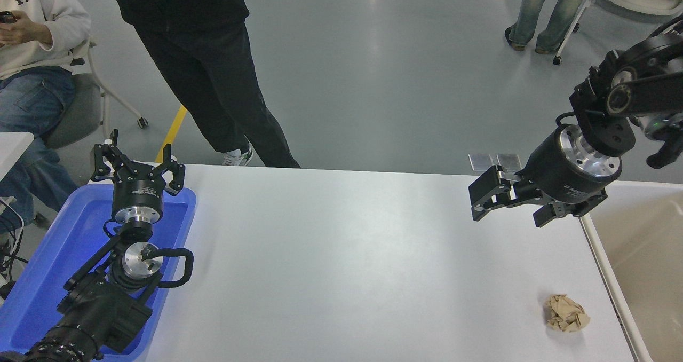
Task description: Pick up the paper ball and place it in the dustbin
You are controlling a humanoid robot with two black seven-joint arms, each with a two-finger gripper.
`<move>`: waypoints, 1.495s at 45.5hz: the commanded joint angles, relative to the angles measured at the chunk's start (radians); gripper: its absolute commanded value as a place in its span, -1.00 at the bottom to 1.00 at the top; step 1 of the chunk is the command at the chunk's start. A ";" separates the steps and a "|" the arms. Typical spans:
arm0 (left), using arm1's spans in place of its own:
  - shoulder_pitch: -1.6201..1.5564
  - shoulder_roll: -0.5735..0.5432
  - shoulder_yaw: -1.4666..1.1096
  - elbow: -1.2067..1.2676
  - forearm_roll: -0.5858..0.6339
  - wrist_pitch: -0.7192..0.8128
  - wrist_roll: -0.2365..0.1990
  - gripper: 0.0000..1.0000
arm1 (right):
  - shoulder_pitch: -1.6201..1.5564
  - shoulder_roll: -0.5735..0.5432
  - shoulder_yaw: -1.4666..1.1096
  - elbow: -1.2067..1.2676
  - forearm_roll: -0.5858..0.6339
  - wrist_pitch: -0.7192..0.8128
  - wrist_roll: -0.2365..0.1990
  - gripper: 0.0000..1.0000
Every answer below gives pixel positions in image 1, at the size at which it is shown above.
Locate black cables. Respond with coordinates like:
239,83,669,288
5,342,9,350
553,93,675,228
0,195,28,300

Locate seated person's hand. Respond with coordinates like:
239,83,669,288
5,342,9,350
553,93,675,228
0,11,54,48

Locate blue plastic tray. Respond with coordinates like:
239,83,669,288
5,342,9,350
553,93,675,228
0,183,197,359

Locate grey wheeled chair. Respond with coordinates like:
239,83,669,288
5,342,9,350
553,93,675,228
42,37,150,150

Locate large pale bin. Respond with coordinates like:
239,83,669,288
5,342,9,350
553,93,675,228
579,180,683,362

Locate tan paper ball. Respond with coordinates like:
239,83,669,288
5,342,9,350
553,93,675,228
543,293,591,334

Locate distant standing person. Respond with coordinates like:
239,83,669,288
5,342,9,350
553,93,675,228
504,0,596,55

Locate metal floor plate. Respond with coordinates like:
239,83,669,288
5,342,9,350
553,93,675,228
468,153,499,174
496,153,523,172

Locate small white side table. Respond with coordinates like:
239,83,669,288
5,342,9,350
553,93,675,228
0,131,36,182

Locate seated person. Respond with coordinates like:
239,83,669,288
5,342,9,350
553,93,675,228
0,0,92,235

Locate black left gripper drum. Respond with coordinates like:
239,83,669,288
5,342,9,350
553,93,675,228
110,164,168,211

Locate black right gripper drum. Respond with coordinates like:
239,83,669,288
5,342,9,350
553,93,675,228
520,129,609,206

